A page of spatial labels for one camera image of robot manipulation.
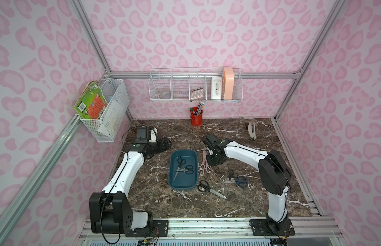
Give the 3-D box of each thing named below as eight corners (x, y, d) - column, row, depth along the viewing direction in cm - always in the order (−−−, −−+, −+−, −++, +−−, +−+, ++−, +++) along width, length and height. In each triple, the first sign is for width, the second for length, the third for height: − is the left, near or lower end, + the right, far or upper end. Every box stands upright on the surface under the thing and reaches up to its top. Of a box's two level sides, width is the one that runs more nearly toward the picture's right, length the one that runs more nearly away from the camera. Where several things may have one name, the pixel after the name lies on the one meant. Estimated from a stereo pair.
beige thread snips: (248, 138, 110) (249, 136, 108) (248, 124, 119) (249, 121, 117) (254, 139, 110) (255, 137, 107) (254, 125, 119) (255, 122, 116)
